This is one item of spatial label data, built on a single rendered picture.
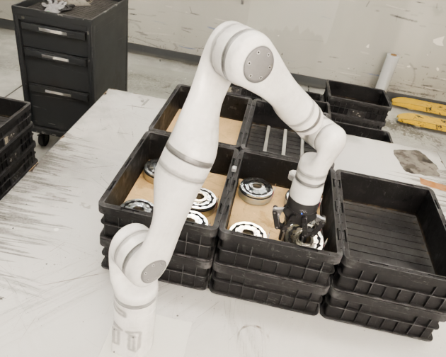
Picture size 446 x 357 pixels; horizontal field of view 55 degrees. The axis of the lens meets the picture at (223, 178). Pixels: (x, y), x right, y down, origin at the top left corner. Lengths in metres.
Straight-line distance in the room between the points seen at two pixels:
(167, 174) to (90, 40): 1.88
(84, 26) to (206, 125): 1.87
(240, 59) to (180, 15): 3.86
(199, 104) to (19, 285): 0.71
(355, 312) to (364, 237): 0.23
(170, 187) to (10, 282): 0.62
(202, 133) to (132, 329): 0.46
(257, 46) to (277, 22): 3.72
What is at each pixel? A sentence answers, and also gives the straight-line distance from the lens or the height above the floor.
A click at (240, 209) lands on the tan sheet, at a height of 0.83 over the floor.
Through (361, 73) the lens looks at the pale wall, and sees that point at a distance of 4.60.
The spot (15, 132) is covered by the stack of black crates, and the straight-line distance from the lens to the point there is 2.24.
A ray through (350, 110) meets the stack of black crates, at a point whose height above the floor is 0.52.
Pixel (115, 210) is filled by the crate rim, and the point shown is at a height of 0.93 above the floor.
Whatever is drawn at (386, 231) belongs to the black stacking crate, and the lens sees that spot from 1.37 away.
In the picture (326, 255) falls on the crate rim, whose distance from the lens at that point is 1.04.
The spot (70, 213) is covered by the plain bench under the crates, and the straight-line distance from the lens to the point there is 1.42.
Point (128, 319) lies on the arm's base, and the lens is 0.96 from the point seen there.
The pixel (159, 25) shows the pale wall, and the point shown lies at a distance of 4.61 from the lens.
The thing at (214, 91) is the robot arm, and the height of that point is 1.30.
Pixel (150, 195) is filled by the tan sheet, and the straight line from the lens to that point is 1.27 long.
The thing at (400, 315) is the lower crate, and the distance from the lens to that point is 1.22.
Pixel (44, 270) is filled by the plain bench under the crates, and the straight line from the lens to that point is 1.26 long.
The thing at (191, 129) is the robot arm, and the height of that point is 1.26.
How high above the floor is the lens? 1.61
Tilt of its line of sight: 35 degrees down
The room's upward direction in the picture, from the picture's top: 10 degrees clockwise
